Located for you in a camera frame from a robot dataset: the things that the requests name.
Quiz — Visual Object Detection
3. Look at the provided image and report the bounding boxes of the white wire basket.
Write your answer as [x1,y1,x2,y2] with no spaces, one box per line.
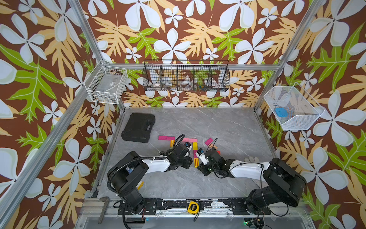
[264,83,325,131]
[84,61,129,105]

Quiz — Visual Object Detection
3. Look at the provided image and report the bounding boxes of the white wire basket left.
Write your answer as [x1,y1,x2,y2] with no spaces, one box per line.
[84,61,129,105]

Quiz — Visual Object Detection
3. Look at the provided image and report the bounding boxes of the white wire basket right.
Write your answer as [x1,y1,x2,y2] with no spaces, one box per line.
[264,83,325,131]

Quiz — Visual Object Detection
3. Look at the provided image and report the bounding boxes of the blue knit glove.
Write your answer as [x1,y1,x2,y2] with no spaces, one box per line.
[126,167,147,190]

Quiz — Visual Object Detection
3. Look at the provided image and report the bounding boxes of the white work glove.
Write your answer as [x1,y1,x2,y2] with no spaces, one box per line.
[244,156,260,163]

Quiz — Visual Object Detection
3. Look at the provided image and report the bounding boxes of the yellow red striped block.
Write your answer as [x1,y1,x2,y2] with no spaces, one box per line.
[194,158,200,168]

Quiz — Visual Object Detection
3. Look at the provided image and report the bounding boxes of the blue object in basket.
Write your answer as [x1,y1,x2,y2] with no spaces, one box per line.
[274,107,288,118]

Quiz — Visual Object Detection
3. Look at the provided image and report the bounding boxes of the black wire basket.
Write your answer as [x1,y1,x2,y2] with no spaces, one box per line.
[142,59,230,92]

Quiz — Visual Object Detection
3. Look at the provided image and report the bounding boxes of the grey metal clamp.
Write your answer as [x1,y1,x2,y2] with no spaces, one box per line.
[98,197,110,224]

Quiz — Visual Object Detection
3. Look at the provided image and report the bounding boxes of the yellow tape measure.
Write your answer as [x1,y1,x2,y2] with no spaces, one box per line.
[187,201,200,215]

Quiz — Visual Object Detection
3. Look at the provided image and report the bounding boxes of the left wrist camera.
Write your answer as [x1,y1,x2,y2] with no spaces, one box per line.
[184,142,192,149]

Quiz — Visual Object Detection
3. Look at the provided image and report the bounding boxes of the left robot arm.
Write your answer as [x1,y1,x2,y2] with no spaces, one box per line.
[107,142,193,214]

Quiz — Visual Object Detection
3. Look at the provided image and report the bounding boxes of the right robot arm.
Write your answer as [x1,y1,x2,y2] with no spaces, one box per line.
[195,148,306,214]

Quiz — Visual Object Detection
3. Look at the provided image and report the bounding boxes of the patterned wooden block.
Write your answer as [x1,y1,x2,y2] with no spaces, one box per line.
[209,143,217,150]

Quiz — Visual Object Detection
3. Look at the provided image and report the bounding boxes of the black plastic case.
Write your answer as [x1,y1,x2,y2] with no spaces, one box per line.
[121,113,155,143]

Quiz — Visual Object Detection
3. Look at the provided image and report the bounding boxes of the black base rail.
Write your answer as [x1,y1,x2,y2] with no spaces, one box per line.
[118,198,271,216]

